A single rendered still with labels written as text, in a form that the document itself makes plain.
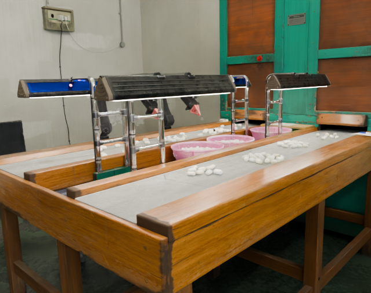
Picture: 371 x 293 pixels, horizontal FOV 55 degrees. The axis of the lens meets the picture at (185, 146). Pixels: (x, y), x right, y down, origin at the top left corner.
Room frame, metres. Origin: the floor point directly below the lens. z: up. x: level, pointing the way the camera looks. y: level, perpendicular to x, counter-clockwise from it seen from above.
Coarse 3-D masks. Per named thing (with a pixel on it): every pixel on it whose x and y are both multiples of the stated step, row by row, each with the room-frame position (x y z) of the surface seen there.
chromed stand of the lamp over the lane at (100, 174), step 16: (80, 80) 1.53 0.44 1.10; (96, 112) 1.47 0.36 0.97; (112, 112) 1.54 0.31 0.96; (96, 128) 1.47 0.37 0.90; (96, 144) 1.47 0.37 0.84; (128, 144) 1.59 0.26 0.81; (96, 160) 1.47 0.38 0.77; (128, 160) 1.58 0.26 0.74; (96, 176) 1.45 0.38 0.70; (112, 176) 1.51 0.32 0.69
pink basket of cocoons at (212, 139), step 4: (212, 136) 2.05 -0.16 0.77; (216, 136) 2.07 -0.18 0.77; (220, 136) 2.08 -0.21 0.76; (224, 136) 2.09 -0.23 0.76; (228, 136) 2.09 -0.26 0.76; (232, 136) 2.09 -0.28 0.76; (236, 136) 2.08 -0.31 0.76; (240, 136) 2.07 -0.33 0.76; (244, 136) 2.05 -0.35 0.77; (248, 136) 2.02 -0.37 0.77; (208, 140) 1.92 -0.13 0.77; (212, 140) 2.04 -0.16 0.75; (216, 140) 2.06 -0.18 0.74; (220, 140) 2.07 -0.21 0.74; (240, 140) 2.06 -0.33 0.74; (244, 140) 2.04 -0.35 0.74; (248, 140) 2.01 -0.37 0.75; (252, 140) 1.89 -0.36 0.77; (224, 144) 1.85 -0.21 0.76; (228, 144) 1.84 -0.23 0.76; (232, 144) 1.84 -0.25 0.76; (236, 144) 1.84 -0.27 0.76
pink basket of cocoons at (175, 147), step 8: (176, 144) 1.83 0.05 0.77; (184, 144) 1.87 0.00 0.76; (192, 144) 1.88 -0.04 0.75; (200, 144) 1.88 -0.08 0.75; (208, 144) 1.87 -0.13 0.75; (216, 144) 1.83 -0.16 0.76; (176, 152) 1.70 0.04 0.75; (184, 152) 1.65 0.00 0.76; (192, 152) 1.64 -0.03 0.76; (200, 152) 1.63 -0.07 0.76
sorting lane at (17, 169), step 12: (192, 132) 2.44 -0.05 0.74; (120, 144) 2.01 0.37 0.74; (144, 144) 2.00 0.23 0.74; (60, 156) 1.71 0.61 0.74; (72, 156) 1.71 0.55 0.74; (84, 156) 1.70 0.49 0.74; (0, 168) 1.49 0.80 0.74; (12, 168) 1.49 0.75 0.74; (24, 168) 1.48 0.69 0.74; (36, 168) 1.48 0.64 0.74
